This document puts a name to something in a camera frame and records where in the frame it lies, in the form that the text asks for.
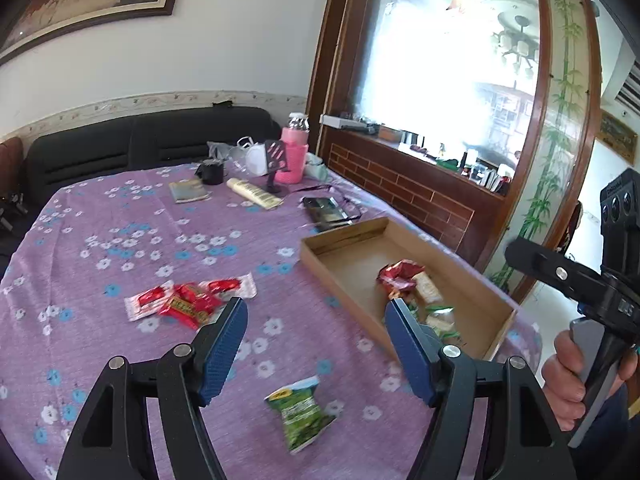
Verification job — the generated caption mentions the green white candy packet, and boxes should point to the green white candy packet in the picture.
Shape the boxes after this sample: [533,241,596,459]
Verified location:
[425,306,459,340]

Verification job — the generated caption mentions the yellow cake snack packet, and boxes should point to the yellow cake snack packet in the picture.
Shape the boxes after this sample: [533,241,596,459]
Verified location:
[412,271,442,306]

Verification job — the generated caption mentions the green peas snack packet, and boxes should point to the green peas snack packet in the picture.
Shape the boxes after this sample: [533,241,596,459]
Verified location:
[264,376,336,455]

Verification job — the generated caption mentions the person's right hand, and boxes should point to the person's right hand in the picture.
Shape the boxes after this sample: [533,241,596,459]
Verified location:
[540,330,640,432]

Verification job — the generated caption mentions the red yellow label packet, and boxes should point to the red yellow label packet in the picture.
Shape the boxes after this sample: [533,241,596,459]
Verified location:
[158,283,222,330]

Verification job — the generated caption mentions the red white long packet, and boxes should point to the red white long packet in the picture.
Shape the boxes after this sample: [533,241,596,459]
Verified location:
[124,281,175,322]

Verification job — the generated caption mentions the red long snack packet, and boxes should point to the red long snack packet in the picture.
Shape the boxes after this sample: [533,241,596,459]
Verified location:
[201,273,257,301]

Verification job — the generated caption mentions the red gold snack packet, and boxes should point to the red gold snack packet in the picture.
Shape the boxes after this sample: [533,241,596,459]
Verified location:
[376,259,425,294]

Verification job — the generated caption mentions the purple floral tablecloth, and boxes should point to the purple floral tablecloth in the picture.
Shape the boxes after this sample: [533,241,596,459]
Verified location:
[0,160,544,480]

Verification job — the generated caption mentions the cardboard tray box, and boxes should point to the cardboard tray box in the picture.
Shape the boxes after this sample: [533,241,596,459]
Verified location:
[300,217,515,361]

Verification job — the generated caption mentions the small olive booklet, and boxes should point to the small olive booklet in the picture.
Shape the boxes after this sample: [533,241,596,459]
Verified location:
[169,179,209,204]

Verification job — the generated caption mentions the cream yellow tube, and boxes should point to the cream yellow tube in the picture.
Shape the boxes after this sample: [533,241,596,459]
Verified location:
[226,178,283,210]

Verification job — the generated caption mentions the black small pot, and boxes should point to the black small pot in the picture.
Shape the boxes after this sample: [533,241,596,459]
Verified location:
[195,159,224,186]

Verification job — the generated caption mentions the white face mask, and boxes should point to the white face mask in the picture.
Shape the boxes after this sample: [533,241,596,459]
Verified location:
[236,136,268,177]

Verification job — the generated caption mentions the black phone stand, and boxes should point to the black phone stand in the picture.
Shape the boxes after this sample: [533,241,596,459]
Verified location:
[265,140,288,196]

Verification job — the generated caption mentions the black sofa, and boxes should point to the black sofa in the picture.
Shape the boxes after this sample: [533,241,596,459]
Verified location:
[22,101,280,207]

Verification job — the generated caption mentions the pink sleeved water bottle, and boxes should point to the pink sleeved water bottle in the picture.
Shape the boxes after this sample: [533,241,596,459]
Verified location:
[276,112,309,184]

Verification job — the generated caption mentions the brown armchair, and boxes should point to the brown armchair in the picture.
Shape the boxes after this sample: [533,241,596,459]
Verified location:
[0,136,24,198]

